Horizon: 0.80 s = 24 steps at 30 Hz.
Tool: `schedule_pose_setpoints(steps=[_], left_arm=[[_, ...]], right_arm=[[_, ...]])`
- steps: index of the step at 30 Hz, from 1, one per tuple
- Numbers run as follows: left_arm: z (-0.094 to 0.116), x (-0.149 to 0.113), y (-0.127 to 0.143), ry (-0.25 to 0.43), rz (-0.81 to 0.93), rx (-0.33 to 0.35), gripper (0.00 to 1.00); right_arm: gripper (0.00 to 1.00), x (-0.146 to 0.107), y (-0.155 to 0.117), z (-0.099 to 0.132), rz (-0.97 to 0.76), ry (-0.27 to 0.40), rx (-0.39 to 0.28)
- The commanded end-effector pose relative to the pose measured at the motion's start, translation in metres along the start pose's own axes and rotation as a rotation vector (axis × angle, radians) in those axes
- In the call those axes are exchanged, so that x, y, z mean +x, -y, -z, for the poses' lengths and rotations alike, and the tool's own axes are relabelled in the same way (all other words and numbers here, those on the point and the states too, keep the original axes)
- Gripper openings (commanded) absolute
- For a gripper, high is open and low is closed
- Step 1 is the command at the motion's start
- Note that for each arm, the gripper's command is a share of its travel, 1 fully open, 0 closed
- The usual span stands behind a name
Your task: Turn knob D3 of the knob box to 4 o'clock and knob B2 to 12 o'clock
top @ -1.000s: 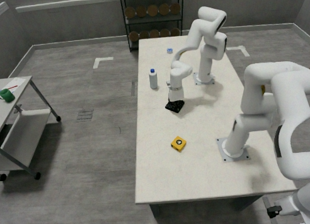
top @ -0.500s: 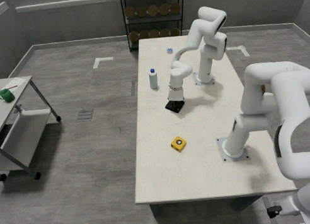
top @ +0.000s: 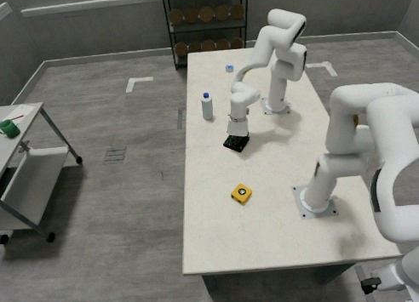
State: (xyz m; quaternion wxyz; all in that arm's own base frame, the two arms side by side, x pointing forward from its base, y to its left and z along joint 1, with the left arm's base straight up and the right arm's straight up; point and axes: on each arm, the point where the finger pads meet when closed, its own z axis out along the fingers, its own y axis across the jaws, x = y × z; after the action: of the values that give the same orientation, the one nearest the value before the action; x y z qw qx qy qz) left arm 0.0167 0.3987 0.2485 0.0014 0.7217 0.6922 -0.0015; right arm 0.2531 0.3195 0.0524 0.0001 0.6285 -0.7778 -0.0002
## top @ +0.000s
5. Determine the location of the black knob box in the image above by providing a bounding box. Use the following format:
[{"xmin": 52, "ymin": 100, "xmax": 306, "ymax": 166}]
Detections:
[{"xmin": 223, "ymin": 134, "xmax": 250, "ymax": 153}]

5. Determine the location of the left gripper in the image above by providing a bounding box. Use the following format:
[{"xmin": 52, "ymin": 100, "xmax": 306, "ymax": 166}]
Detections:
[{"xmin": 361, "ymin": 259, "xmax": 407, "ymax": 294}]

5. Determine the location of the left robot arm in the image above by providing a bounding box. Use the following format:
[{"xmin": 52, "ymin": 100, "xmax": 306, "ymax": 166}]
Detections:
[{"xmin": 300, "ymin": 83, "xmax": 419, "ymax": 302}]

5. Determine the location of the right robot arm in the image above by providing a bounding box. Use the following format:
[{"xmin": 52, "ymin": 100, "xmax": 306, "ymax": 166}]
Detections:
[{"xmin": 227, "ymin": 9, "xmax": 307, "ymax": 123}]

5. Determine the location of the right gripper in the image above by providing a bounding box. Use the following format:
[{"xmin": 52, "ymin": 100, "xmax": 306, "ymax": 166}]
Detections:
[{"xmin": 227, "ymin": 117, "xmax": 249, "ymax": 143}]

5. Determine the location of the white bottle with blue cap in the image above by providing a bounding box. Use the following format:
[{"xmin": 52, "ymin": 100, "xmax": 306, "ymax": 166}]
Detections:
[{"xmin": 201, "ymin": 93, "xmax": 214, "ymax": 120}]

